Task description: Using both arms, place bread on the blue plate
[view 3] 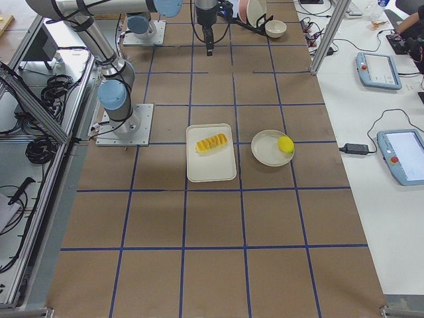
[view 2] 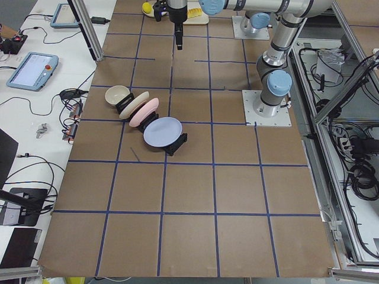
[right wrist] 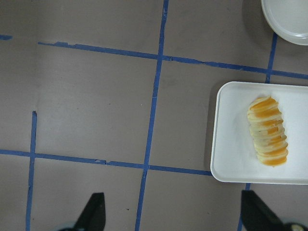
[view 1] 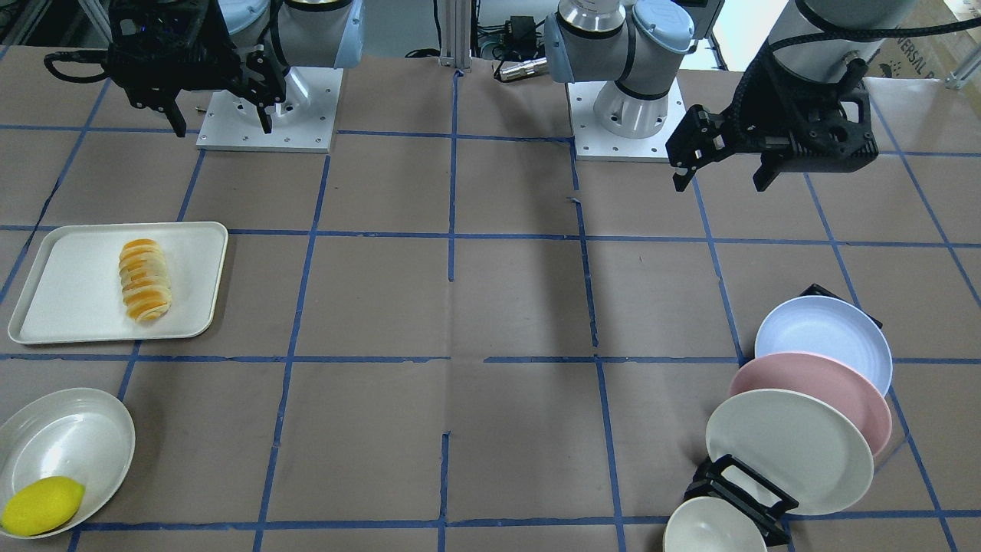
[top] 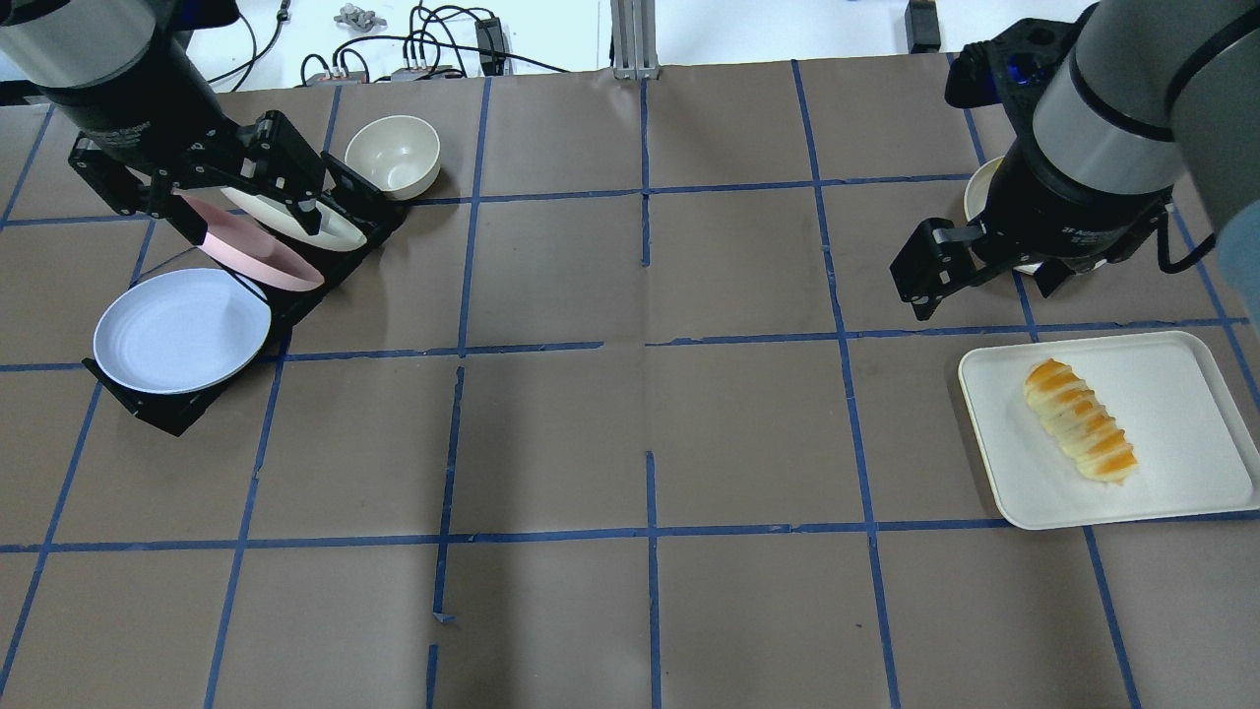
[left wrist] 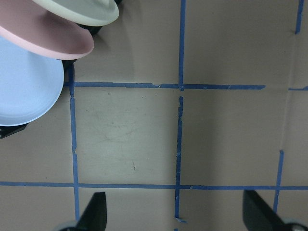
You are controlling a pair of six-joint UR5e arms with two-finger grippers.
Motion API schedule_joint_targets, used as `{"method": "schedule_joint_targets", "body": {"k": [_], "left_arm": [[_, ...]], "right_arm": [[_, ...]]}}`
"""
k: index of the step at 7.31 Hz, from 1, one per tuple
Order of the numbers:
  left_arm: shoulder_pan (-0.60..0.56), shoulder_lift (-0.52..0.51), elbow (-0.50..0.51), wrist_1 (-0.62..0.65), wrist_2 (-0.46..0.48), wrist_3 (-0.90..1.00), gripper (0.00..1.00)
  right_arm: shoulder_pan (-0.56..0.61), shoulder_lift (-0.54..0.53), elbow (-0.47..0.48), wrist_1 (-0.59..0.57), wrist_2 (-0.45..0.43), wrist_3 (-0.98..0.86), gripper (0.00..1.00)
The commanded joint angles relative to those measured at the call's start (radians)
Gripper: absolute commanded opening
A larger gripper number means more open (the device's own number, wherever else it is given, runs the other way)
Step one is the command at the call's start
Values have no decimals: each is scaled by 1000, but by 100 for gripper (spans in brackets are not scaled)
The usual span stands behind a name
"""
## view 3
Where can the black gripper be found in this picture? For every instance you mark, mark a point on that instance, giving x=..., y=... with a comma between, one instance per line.
x=206, y=15

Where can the yellow sliced bread loaf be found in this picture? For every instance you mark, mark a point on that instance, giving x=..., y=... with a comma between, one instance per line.
x=211, y=144

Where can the pink plate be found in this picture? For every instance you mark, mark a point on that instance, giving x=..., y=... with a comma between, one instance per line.
x=242, y=10

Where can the cream plate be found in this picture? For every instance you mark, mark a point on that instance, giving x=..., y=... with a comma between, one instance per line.
x=256, y=12

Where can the blue round plate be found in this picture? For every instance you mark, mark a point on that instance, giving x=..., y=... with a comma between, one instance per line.
x=265, y=149

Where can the black dish rack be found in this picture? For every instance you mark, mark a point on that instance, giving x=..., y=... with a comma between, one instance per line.
x=235, y=19

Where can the cream bowl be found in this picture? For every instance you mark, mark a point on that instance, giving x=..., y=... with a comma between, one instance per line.
x=275, y=28

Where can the white rectangular tray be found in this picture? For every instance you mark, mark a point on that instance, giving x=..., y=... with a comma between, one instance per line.
x=217, y=164

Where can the blue teach pendant far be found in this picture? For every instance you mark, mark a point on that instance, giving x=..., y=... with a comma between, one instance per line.
x=377, y=70

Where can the blue teach pendant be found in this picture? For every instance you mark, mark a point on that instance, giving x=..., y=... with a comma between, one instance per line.
x=377, y=70
x=402, y=151

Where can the black power adapter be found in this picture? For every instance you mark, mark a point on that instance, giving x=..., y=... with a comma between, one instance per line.
x=359, y=149

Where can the blue teach pendant near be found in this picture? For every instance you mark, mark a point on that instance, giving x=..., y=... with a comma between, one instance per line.
x=402, y=151

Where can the aluminium frame post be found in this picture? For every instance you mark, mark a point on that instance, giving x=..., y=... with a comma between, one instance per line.
x=329, y=34

